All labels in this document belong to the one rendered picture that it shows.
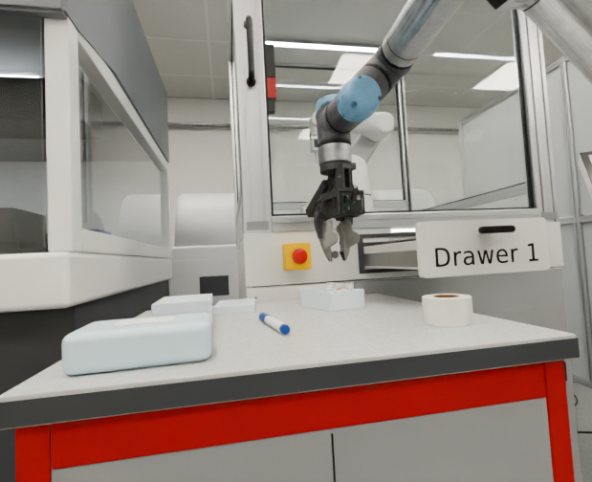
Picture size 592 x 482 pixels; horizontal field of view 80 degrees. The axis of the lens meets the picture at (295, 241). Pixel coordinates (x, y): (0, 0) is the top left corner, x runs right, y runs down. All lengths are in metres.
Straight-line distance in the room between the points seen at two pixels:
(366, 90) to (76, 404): 0.64
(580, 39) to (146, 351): 0.53
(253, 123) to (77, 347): 0.77
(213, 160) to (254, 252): 3.40
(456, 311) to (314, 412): 0.26
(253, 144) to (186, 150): 3.37
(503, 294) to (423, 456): 0.86
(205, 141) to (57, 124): 3.60
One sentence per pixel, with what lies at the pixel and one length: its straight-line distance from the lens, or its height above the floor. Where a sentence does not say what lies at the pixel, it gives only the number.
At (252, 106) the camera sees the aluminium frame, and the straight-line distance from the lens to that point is 1.06.
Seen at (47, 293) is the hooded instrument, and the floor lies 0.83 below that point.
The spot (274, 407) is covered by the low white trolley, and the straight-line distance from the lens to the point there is 0.41.
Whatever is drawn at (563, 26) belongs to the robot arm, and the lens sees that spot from 0.47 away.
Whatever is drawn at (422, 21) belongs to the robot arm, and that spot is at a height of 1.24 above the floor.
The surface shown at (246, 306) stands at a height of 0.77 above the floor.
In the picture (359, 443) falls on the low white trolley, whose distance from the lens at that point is 0.45.
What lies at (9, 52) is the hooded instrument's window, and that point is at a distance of 0.92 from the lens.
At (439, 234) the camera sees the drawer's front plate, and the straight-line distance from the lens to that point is 0.75.
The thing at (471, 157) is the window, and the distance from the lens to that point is 1.28.
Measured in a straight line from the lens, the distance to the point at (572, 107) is 2.91.
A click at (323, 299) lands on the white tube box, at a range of 0.74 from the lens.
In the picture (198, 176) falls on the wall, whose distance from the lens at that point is 4.28.
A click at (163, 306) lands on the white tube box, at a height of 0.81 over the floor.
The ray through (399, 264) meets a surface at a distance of 0.84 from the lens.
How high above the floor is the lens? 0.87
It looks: 3 degrees up
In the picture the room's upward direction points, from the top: 3 degrees counter-clockwise
